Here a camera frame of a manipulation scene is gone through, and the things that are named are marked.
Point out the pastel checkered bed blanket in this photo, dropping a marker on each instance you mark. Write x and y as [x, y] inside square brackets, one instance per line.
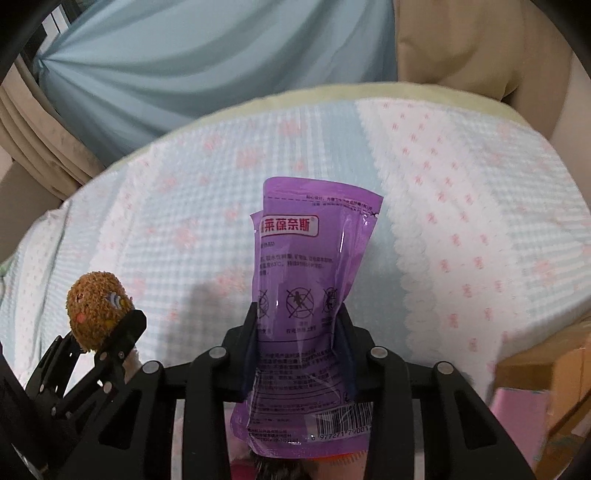
[448, 233]

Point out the beige curtain left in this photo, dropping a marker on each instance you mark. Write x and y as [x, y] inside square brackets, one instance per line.
[33, 135]

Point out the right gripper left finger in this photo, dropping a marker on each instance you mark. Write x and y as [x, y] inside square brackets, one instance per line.
[222, 374]

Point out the light blue curtain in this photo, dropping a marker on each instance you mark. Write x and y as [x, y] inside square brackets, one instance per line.
[127, 72]

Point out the beige curtain right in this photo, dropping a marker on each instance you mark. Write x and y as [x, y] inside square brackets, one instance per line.
[496, 49]

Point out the purple plastic packet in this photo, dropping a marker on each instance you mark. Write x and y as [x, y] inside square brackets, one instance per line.
[309, 241]

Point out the cardboard box pink lining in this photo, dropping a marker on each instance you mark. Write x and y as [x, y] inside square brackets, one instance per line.
[542, 399]

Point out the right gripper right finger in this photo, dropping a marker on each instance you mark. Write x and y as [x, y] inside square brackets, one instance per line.
[462, 438]

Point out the beige curtain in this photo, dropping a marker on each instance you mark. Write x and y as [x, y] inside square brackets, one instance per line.
[33, 135]
[496, 49]

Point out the brown plush mushroom toy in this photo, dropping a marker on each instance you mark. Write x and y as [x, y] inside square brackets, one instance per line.
[95, 304]

